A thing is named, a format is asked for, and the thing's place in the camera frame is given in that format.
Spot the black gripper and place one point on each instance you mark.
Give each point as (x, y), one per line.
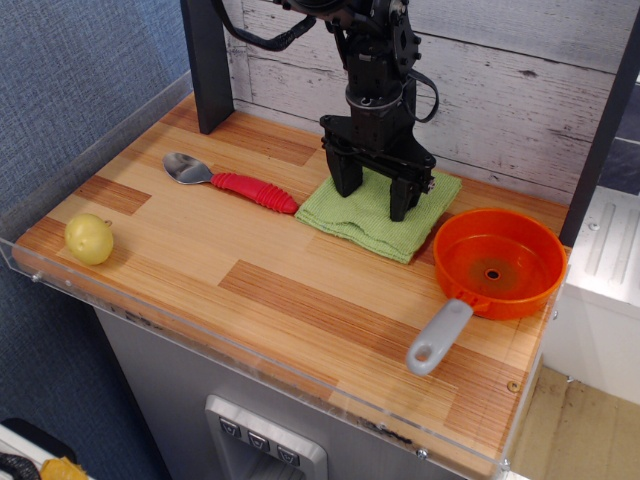
(384, 143)

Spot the green cloth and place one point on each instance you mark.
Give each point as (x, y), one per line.
(364, 219)

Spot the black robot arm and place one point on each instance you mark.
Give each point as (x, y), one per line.
(378, 50)

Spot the clear acrylic table guard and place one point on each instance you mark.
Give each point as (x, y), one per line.
(295, 307)

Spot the white toy sink unit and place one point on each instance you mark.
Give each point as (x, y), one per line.
(594, 334)

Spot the grey toy fridge cabinet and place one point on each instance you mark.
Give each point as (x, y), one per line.
(171, 382)

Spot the yellow toy potato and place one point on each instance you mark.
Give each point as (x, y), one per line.
(89, 239)

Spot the silver dispenser button panel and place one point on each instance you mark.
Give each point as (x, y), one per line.
(252, 447)

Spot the yellow object bottom corner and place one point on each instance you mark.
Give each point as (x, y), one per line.
(62, 469)

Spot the orange pot grey handle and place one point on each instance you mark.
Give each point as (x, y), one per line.
(493, 263)

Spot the red handled metal spoon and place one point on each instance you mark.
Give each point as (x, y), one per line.
(188, 170)

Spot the dark right frame post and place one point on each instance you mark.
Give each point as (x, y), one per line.
(609, 123)

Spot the dark frame post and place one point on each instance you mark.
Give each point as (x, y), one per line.
(609, 123)
(206, 46)

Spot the dark left frame post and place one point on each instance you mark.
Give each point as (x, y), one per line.
(206, 46)

